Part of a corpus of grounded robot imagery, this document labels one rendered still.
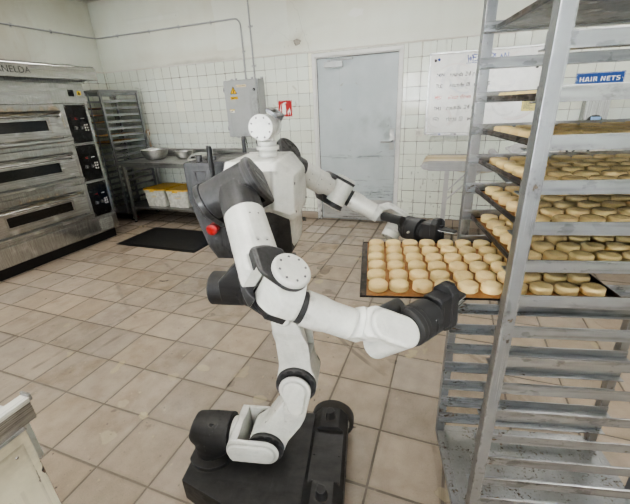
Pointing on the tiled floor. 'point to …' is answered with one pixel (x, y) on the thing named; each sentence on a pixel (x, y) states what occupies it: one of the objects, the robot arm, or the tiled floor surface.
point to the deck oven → (37, 167)
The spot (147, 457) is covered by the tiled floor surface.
